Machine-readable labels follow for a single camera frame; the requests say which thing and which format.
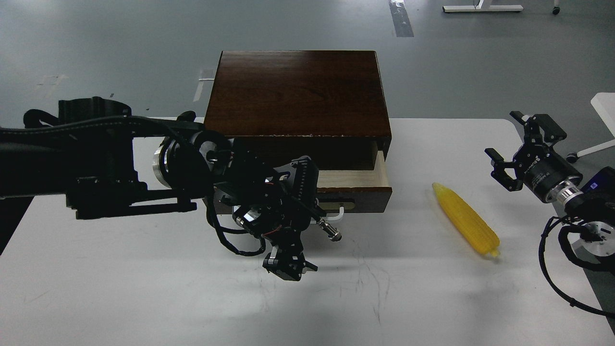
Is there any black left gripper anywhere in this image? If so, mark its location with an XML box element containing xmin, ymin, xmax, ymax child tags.
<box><xmin>233</xmin><ymin>204</ymin><xmax>319</xmax><ymax>281</ymax></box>

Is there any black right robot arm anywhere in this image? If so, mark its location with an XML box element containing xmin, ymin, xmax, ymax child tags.
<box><xmin>485</xmin><ymin>111</ymin><xmax>614</xmax><ymax>273</ymax></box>

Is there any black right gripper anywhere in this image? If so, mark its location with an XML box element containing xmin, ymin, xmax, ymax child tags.
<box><xmin>484</xmin><ymin>111</ymin><xmax>583</xmax><ymax>203</ymax></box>

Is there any dark wooden drawer cabinet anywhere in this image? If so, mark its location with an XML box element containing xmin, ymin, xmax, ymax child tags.
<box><xmin>204</xmin><ymin>50</ymin><xmax>393</xmax><ymax>170</ymax></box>

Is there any white desk leg base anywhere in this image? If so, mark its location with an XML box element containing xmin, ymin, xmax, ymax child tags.
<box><xmin>442</xmin><ymin>0</ymin><xmax>524</xmax><ymax>13</ymax></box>

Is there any white furniture at right edge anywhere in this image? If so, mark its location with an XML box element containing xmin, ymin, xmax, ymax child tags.
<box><xmin>566</xmin><ymin>92</ymin><xmax>615</xmax><ymax>164</ymax></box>

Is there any yellow corn cob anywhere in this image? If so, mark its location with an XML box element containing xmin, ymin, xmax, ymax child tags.
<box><xmin>432</xmin><ymin>182</ymin><xmax>500</xmax><ymax>258</ymax></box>

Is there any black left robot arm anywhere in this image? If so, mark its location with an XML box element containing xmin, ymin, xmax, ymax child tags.
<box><xmin>1</xmin><ymin>97</ymin><xmax>324</xmax><ymax>281</ymax></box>

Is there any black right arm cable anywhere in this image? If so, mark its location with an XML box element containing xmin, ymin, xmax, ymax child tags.
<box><xmin>538</xmin><ymin>216</ymin><xmax>615</xmax><ymax>318</ymax></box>

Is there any wooden drawer with white handle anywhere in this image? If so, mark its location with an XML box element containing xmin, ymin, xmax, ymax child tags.
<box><xmin>207</xmin><ymin>149</ymin><xmax>393</xmax><ymax>226</ymax></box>

